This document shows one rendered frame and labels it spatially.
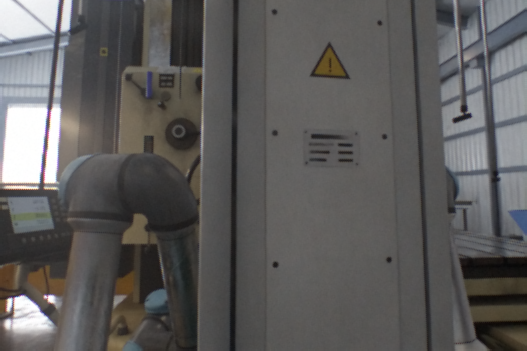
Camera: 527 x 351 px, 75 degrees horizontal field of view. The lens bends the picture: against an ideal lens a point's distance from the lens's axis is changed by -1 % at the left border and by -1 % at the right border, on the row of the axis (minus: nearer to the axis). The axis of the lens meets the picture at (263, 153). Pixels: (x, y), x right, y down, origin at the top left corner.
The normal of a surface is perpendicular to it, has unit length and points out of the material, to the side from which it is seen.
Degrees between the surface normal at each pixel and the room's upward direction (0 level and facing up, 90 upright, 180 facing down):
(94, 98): 90
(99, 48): 90
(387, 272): 90
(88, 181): 81
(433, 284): 90
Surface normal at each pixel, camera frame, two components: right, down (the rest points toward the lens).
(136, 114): 0.05, -0.11
